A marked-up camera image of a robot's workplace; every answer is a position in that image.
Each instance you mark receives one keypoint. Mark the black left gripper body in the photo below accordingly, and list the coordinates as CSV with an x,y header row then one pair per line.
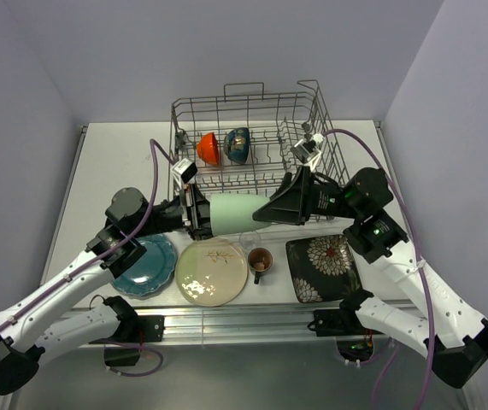
x,y
193,214

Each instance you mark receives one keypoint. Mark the aluminium table edge rail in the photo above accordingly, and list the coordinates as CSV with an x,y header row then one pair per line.
x,y
239,321

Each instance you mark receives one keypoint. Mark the teal scalloped plate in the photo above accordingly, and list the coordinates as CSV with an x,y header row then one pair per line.
x,y
152,272

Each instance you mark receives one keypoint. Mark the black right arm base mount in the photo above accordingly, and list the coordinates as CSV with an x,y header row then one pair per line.
x,y
355,343

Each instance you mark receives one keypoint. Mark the black floral square plate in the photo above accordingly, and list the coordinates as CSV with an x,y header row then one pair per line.
x,y
323,269

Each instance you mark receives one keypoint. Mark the grey wire dish rack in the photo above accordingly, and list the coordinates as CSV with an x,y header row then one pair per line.
x,y
276,120

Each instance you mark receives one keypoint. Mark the clear drinking glass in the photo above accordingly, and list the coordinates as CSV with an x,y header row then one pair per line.
x,y
250,240

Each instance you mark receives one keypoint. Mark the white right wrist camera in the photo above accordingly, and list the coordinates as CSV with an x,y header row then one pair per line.
x,y
308,151

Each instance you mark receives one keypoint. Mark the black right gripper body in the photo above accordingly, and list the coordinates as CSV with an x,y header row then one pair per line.
x,y
328,199

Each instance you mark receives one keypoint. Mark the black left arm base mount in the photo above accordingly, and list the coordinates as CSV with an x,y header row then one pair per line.
x,y
149,329

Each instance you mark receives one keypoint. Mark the light green plastic cup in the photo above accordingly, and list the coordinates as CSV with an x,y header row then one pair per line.
x,y
232,213

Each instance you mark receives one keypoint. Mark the black mug brown inside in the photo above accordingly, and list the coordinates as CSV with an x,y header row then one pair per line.
x,y
260,260

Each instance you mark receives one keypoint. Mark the blue patterned bowl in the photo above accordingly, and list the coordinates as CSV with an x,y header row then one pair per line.
x,y
236,145

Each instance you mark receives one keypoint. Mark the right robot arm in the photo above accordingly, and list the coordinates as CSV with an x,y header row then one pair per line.
x,y
450,333

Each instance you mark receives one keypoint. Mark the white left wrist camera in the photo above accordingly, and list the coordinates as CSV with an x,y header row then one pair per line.
x,y
183,173

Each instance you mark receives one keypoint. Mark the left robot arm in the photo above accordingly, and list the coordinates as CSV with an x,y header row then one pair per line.
x,y
109,254

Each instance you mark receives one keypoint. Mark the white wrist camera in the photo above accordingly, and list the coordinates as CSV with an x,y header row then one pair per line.
x,y
183,173
308,151

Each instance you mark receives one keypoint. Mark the orange bowl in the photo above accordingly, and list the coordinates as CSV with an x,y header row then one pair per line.
x,y
207,149

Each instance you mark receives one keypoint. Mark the green cream round plate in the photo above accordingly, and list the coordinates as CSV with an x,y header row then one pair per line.
x,y
211,273

